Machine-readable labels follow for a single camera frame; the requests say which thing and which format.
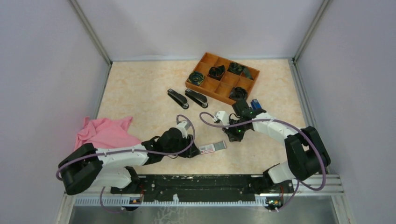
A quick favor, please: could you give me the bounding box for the dark green flat item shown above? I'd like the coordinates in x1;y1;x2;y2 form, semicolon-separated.
242;67;254;80

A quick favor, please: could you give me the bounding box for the pink cloth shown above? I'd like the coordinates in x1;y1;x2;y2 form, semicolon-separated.
74;116;141;150

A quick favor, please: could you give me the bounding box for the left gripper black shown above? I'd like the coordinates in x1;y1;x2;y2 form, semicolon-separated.
164;133;201;158

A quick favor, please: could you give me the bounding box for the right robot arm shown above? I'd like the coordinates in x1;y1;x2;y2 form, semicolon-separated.
215;100;331;192

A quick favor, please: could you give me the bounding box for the black coiled item lower right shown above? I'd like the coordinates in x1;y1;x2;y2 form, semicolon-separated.
229;87;248;101

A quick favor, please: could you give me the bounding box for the black coiled item centre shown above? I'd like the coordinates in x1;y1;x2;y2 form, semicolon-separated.
208;65;226;81

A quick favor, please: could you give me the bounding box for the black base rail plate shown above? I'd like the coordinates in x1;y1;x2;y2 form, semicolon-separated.
110;175;294;203

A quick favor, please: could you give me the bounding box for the orange compartment tray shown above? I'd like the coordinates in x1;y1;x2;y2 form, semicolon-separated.
185;52;260;105

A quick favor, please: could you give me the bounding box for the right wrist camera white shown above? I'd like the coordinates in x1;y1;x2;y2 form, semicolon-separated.
214;111;230;126

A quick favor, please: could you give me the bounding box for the black coiled item blue-green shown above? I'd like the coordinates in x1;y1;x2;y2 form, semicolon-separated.
187;71;205;86

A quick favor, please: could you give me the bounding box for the black coiled item upper right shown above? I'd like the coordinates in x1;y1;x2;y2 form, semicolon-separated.
227;62;245;75

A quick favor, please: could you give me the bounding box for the black stapler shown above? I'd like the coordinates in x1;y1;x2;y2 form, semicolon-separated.
167;89;189;110
185;88;208;108

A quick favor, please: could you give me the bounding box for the red white staple box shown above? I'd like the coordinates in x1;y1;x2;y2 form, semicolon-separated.
199;144;216;155

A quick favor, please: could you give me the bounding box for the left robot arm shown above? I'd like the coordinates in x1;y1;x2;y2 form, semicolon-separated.
56;127;200;195

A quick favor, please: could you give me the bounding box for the tray of staple strips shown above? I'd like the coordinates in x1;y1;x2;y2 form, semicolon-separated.
213;141;227;150

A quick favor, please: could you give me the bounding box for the blue stapler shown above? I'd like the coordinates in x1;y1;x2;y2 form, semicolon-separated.
250;99;266;112

